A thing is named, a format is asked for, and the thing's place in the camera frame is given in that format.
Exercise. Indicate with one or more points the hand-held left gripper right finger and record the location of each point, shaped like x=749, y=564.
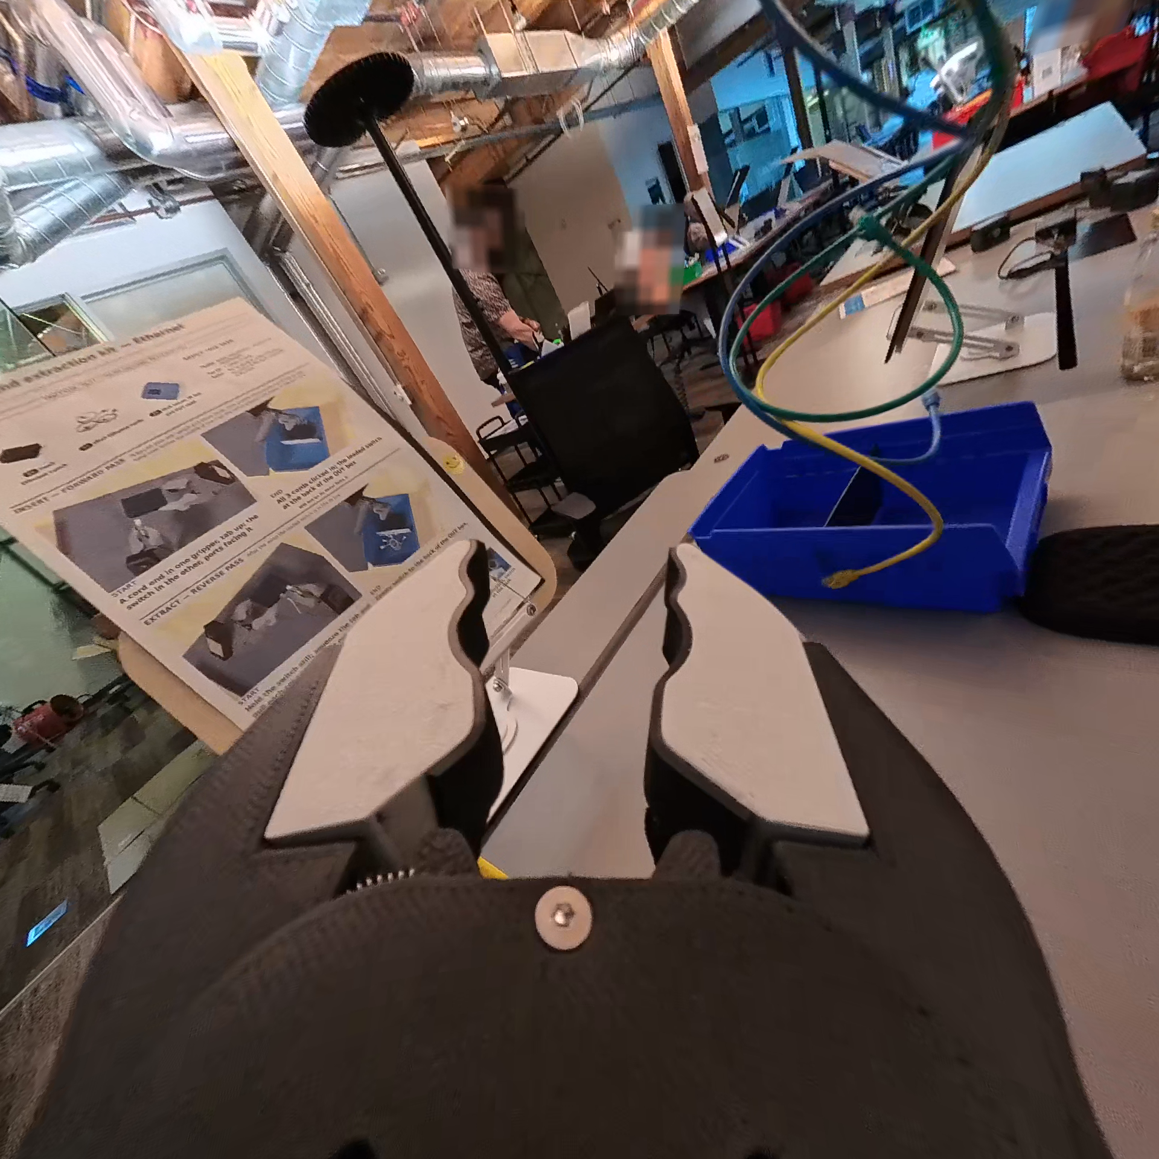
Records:
x=760, y=716

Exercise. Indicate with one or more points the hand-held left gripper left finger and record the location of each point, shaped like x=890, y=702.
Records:
x=380, y=699

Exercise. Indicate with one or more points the blue plastic bin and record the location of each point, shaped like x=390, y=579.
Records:
x=904, y=562

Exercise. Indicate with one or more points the wooden instruction board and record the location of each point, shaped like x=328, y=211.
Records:
x=227, y=509
x=925, y=254

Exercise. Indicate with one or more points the black metal cart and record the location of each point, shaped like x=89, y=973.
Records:
x=507, y=463

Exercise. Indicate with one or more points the black office chair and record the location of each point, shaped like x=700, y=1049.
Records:
x=598, y=408

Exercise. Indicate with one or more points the glass bottle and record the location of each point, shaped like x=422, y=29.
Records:
x=1140, y=308

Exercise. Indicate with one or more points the silver ventilation ducts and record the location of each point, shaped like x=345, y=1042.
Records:
x=89, y=181

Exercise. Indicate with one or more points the black floor lamp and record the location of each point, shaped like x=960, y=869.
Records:
x=361, y=99

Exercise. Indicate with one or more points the wooden post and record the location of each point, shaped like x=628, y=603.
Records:
x=315, y=237
x=675, y=109

